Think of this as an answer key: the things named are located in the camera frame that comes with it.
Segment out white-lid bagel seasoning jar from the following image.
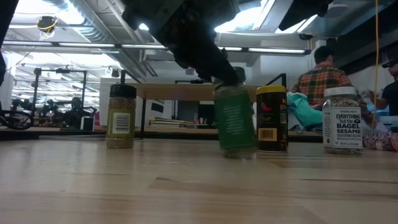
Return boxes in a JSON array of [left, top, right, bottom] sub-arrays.
[[322, 86, 364, 156]]

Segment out black overhead bar with lights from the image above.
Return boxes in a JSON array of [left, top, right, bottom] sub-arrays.
[[0, 39, 313, 56]]

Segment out green-lid green-label spice jar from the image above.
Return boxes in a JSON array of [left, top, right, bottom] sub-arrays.
[[213, 67, 259, 159]]

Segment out yellow-lid dark spice jar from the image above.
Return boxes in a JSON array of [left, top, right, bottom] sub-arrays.
[[256, 85, 289, 153]]

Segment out wooden shelf black metal legs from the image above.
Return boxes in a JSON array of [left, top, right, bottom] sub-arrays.
[[120, 70, 287, 144]]

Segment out black-lid spice jar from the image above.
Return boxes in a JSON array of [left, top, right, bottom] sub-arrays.
[[105, 83, 137, 149]]

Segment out black background rig frame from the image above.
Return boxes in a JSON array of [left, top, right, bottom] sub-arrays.
[[32, 67, 88, 130]]

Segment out stack of books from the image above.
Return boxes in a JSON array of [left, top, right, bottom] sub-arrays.
[[148, 116, 193, 128]]

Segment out teal cloth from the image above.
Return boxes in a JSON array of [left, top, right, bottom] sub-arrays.
[[286, 92, 324, 128]]

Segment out black ceiling device yellow cable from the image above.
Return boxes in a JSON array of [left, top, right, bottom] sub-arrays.
[[36, 15, 59, 34]]

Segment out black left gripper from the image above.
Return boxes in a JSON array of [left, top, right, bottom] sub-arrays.
[[123, 7, 241, 86]]

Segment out pink patterned fabric item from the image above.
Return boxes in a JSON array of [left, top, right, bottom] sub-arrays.
[[362, 132, 398, 152]]

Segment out wooden desk grey legs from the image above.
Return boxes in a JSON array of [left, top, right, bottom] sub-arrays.
[[0, 125, 324, 141]]

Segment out person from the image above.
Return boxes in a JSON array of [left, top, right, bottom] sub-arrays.
[[291, 45, 373, 125], [369, 58, 398, 116]]

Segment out black square box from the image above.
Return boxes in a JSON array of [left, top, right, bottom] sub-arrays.
[[198, 104, 215, 128]]

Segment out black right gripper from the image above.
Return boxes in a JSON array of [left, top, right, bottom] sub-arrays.
[[279, 0, 334, 31]]

